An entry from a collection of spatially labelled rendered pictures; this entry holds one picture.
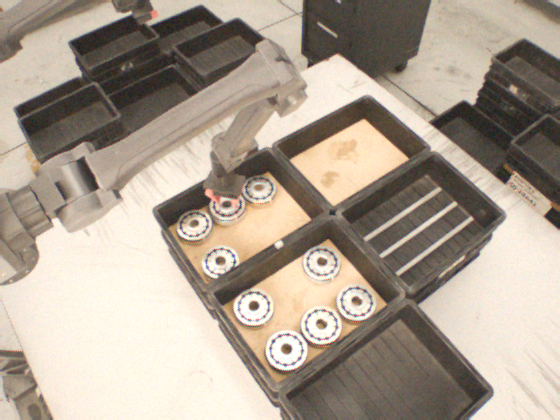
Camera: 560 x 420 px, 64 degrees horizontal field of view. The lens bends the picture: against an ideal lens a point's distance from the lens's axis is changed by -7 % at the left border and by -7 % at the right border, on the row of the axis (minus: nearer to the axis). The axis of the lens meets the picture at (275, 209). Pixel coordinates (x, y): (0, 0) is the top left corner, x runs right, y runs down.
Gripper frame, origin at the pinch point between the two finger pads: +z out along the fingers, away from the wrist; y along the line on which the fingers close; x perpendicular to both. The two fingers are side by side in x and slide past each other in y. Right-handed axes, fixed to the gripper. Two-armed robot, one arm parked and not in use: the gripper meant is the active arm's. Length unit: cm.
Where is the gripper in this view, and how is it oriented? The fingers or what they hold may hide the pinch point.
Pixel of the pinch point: (227, 202)
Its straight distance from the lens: 135.1
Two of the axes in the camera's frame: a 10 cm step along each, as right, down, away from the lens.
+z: 0.1, 6.1, 7.9
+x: -2.8, 7.6, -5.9
